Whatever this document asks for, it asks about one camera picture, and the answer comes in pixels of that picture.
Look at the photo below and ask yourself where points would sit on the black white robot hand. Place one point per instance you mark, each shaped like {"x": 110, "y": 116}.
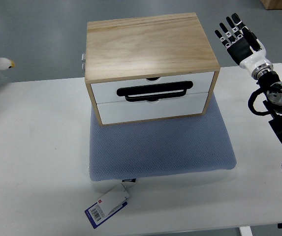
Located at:
{"x": 244, "y": 47}

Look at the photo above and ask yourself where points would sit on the wooden furniture corner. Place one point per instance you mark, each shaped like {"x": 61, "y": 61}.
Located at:
{"x": 272, "y": 4}

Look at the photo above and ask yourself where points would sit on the blue mesh cushion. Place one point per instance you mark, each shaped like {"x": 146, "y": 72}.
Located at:
{"x": 160, "y": 147}

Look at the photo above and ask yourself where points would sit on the metal clamp on cabinet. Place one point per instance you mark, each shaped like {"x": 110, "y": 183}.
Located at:
{"x": 83, "y": 61}

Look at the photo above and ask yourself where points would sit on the black drawer handle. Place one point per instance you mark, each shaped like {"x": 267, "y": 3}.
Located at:
{"x": 155, "y": 92}

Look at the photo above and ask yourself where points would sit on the wooden drawer cabinet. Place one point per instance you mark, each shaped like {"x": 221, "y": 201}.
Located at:
{"x": 147, "y": 48}

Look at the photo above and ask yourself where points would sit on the white table leg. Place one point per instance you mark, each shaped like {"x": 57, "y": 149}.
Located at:
{"x": 245, "y": 231}

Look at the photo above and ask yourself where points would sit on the white drawer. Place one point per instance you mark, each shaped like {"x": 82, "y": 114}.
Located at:
{"x": 123, "y": 111}
{"x": 107, "y": 92}

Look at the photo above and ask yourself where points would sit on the white bird plush toy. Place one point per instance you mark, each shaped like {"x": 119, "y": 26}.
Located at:
{"x": 6, "y": 64}

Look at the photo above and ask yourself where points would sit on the white blue product tag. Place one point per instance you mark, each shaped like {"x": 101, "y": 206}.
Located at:
{"x": 107, "y": 205}

